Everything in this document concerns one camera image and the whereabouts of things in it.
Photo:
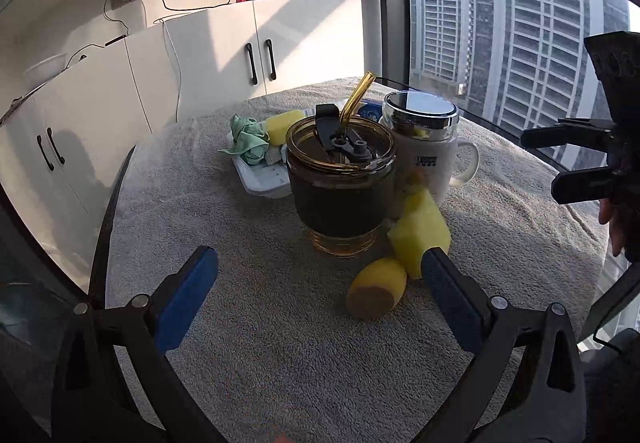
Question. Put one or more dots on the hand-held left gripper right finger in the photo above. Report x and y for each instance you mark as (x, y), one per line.
(450, 298)

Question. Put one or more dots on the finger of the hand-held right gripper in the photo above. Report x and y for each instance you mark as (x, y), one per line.
(555, 135)
(580, 185)

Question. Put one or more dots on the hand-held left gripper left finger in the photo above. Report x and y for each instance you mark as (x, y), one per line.
(187, 298)

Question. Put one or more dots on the yellow rectangular sponge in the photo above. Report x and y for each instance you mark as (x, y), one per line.
(282, 125)
(420, 233)

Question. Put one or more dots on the yellow oval sponge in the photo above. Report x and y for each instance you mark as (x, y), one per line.
(380, 280)

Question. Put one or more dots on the white ribbed plastic tray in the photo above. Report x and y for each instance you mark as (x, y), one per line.
(265, 183)

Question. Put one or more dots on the green cloth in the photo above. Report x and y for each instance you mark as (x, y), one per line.
(247, 138)

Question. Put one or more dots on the person's right hand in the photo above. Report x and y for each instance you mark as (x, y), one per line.
(616, 233)

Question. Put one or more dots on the grey towel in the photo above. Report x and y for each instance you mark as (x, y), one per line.
(240, 323)

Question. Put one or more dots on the white mug with chrome lid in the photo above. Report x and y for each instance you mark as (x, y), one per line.
(430, 168)

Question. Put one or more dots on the amber tumbler with black sleeve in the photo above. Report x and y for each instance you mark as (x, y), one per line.
(340, 203)

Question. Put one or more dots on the dark clothing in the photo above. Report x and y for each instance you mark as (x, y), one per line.
(612, 388)

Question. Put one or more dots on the blue and white packet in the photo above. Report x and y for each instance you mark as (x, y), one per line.
(370, 112)

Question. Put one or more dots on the amber straw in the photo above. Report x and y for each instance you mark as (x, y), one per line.
(356, 98)

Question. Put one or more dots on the white cabinet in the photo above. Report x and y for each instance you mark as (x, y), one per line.
(210, 53)

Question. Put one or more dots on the black phone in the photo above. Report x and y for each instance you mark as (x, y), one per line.
(115, 40)

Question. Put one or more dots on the black window frame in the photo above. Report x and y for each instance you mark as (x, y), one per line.
(395, 23)

